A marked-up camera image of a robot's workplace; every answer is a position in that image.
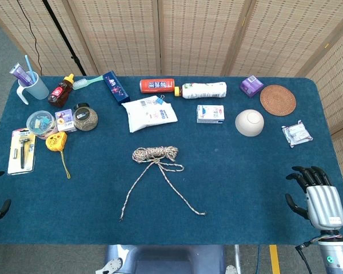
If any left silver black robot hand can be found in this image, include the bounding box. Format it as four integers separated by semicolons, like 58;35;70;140
0;161;12;228

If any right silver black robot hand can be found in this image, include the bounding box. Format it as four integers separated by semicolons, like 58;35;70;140
285;166;343;231

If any beige speckled braided rope bundle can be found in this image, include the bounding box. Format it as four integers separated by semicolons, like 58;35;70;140
119;146;208;222

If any razor in blister pack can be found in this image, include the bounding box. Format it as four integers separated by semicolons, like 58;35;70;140
7;128;37;175

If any white wrapped snack packet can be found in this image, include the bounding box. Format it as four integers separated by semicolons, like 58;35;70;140
281;120;314;148

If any clear round clip container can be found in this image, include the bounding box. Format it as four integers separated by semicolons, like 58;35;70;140
26;110;59;140

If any small white purple box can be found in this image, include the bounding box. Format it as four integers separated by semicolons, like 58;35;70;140
54;108;78;133

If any beige upturned bowl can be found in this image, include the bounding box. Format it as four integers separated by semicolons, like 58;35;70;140
235;109;265;137

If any round brown woven coaster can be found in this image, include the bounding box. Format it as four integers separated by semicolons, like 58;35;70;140
259;84;297;116

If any glass jar black lid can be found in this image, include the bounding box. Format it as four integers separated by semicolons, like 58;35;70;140
73;103;99;132

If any brown syrup bottle yellow cap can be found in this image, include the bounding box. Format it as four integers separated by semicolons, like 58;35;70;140
47;73;75;108

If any purple toothpaste tube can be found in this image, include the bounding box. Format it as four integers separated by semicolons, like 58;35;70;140
10;63;32;86

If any purple carton box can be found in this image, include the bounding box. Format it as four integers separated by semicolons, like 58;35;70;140
240;75;265;99

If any light blue toothbrush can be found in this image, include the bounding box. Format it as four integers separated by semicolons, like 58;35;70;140
24;54;37;83

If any white blue milk carton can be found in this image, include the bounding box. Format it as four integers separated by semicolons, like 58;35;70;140
196;104;225;124

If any mint green brush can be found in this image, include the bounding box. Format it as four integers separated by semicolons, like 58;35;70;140
72;75;104;91

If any blue felt table cover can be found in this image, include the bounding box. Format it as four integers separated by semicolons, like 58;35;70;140
0;75;343;245

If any dark blue rectangular box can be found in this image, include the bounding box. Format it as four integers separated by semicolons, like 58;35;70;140
102;70;131;105

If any white bottle yellow cap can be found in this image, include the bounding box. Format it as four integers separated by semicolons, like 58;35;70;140
174;82;228;100

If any blue-grey robot torso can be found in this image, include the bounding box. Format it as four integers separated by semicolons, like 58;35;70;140
104;244;226;274

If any white plastic pouch bag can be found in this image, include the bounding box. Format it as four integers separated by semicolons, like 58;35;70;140
121;95;178;134

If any black stand pole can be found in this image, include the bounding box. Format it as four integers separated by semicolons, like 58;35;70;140
42;0;87;76

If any orange drink can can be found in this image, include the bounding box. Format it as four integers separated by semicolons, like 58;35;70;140
139;78;176;94

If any black wrist cable with plug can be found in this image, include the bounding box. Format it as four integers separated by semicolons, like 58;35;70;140
295;239;321;274

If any yellow tape measure with strap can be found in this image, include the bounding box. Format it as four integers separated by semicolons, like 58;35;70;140
45;131;71;180

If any light blue handled cup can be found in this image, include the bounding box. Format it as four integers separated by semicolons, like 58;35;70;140
16;71;50;105

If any thin black hanging cable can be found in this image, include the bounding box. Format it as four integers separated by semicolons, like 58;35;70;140
16;0;43;75

